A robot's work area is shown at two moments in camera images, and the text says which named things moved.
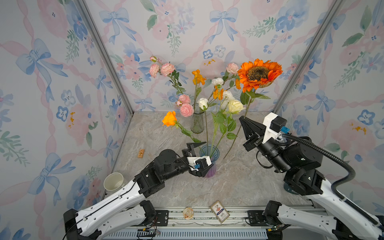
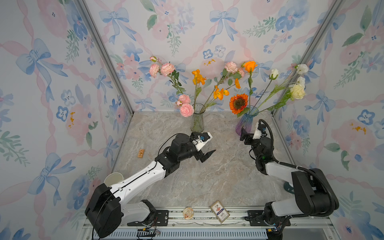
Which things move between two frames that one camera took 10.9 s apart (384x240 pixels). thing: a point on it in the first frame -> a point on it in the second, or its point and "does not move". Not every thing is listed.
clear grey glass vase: (197, 122) does not move
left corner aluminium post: (107, 53) does not move
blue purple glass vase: (213, 152) -> (246, 122)
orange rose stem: (170, 120) -> (249, 66)
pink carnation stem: (186, 109) does not move
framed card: (220, 211) does not move
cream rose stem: (235, 106) -> (297, 91)
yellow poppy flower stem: (197, 79) does not move
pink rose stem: (165, 69) does not move
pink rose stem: (232, 69) does not move
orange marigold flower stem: (252, 75) -> (238, 104)
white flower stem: (224, 97) -> (302, 68)
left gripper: (201, 173) -> (199, 154)
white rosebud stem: (203, 103) -> (273, 75)
